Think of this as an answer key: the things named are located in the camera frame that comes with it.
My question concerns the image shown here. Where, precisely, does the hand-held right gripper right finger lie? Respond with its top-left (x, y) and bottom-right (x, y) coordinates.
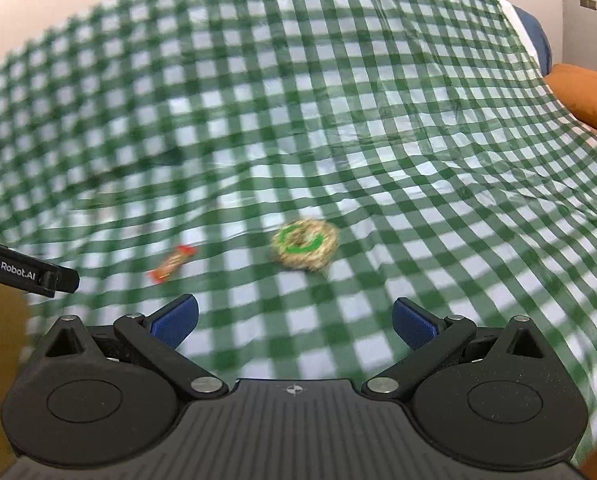
top-left (361, 296), bottom-right (550, 402)

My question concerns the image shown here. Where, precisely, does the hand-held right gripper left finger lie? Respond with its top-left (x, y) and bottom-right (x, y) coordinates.
top-left (41, 294), bottom-right (229, 401)

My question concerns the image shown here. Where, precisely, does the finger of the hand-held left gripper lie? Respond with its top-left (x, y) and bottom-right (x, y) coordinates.
top-left (0, 236), bottom-right (80, 297)

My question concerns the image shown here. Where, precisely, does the small red yellow candy packet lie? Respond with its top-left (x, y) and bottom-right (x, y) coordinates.
top-left (148, 244), bottom-right (199, 285)

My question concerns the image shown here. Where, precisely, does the round grain cake packet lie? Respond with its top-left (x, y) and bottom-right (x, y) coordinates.
top-left (271, 219), bottom-right (341, 274)

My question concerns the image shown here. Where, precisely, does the green checkered tablecloth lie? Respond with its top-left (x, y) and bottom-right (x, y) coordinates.
top-left (0, 0), bottom-right (597, 480)

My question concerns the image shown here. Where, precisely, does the orange cushion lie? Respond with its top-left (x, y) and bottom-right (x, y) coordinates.
top-left (543, 63), bottom-right (597, 148)

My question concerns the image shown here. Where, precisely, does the blue pillow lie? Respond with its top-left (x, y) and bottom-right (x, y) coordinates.
top-left (501, 2), bottom-right (553, 74)

